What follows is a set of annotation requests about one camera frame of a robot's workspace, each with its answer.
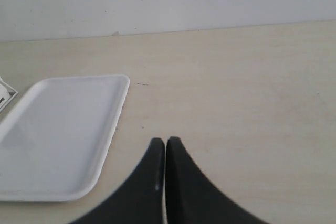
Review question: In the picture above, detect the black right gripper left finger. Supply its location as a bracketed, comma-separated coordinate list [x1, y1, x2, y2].
[73, 138, 165, 224]

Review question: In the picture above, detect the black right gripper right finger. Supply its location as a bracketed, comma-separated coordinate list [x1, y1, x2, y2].
[165, 136, 265, 223]

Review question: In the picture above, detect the white plastic tray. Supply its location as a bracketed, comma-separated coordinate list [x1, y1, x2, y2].
[1, 74, 130, 202]

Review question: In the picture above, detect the white wire book rack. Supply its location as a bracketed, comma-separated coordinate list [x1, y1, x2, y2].
[0, 78, 18, 112]

